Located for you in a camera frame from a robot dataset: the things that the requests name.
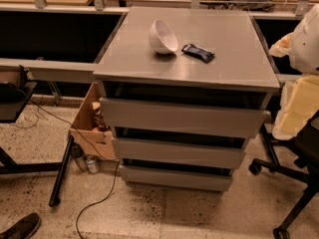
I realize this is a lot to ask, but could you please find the grey middle drawer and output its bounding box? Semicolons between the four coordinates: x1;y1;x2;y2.
112;137;245;169

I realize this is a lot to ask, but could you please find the brown bottle in box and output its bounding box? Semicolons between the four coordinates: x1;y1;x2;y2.
92;102;108;131

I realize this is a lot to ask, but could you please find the white bowl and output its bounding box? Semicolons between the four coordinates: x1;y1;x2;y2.
149;19;178;55

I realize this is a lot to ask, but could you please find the black cable on floor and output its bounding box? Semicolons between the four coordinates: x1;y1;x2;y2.
13;87;121;239

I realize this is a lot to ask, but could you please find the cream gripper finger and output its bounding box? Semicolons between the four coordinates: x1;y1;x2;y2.
272;75;319;140

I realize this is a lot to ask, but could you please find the grey bottom drawer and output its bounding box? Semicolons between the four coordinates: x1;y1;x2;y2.
120;165;232;191

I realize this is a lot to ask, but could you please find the dark spray can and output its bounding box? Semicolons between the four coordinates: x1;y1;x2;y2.
71;143;87;171

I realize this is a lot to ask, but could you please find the black office chair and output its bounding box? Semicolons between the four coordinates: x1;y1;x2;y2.
248;112;319;239

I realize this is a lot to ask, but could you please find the black shoe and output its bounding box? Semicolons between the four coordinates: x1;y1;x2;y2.
0;213;41;239

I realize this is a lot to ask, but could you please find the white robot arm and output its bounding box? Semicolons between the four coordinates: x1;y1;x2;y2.
269;5;319;140

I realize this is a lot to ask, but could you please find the black table leg frame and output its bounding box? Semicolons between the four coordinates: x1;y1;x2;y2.
0;136;74;207

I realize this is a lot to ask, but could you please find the dark blue snack packet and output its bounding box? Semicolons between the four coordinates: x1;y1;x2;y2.
181;44;214;64

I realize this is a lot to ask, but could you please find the black side table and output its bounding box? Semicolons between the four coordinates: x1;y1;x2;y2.
0;66;37;122

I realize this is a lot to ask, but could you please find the silver can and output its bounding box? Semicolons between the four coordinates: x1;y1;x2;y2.
86;155;99;173

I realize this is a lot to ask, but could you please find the cardboard box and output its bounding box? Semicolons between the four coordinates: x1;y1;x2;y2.
70;83;116;160

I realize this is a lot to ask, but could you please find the grey drawer cabinet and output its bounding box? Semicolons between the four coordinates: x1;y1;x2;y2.
94;7;279;177

